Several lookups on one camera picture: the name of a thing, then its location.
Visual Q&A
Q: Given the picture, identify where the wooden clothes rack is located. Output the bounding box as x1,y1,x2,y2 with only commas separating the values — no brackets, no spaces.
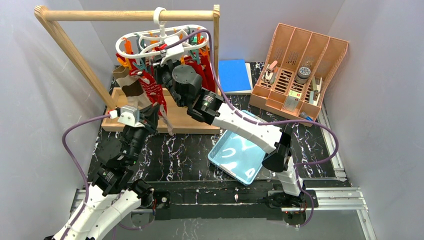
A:
34,4,220,135

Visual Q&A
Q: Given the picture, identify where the blue folder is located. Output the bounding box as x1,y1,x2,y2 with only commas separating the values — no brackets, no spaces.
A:
218,59,250,95

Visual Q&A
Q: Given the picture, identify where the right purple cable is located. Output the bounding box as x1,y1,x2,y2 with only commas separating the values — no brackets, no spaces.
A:
165,29,340,228

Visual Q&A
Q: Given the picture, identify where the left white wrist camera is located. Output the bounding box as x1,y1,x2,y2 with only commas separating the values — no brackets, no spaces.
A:
107,105,145,128

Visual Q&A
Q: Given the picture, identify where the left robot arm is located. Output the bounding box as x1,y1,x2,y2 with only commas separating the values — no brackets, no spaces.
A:
47,103,160,240

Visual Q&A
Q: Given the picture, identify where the light blue plastic basket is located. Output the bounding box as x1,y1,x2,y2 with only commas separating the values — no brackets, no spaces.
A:
207,130,266,186

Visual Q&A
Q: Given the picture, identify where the stapler in organizer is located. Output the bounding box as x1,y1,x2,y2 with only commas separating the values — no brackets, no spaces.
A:
262,60,278,84

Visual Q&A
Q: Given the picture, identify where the brown striped hanging sock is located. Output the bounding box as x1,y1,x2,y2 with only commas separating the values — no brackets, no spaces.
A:
112,66,151,109

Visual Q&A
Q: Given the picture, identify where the purple cable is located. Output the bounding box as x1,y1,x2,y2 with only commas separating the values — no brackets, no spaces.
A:
61,114,112,240
165,29,340,228

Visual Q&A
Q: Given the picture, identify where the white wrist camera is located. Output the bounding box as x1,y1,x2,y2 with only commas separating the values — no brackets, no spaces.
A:
107,105,145,128
160,35,185,67

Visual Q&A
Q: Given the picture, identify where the white board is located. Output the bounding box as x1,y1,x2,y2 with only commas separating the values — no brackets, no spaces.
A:
244,62,253,95

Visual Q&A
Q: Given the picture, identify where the grey round tin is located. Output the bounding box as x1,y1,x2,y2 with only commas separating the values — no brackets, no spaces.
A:
294,66,312,84

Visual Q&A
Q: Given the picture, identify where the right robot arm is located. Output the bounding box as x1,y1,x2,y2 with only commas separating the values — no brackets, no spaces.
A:
150,56,306,207

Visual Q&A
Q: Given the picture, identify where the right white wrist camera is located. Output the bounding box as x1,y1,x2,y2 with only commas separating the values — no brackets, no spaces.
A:
160,35,185,67

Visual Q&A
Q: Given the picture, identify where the red santa hanging sock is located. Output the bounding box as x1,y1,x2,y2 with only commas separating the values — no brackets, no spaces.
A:
137,70,167,118

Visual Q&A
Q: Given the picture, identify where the metal base rail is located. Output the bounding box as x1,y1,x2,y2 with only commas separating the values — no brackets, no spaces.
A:
71,185,369,221

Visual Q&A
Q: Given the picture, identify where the pink desk file organizer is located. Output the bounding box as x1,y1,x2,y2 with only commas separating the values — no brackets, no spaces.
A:
249,23,349,121

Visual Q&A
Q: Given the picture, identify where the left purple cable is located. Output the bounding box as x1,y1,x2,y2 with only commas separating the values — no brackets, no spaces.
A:
61,114,112,240

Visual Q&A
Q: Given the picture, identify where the white small box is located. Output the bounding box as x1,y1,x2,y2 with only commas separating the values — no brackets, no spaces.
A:
283,90,302,112

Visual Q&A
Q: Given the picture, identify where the beige sock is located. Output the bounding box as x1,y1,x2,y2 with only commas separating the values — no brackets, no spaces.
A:
159,104,174,135

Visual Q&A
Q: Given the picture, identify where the white sock hanger with clips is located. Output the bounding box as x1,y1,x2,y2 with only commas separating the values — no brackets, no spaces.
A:
115,7,213,71

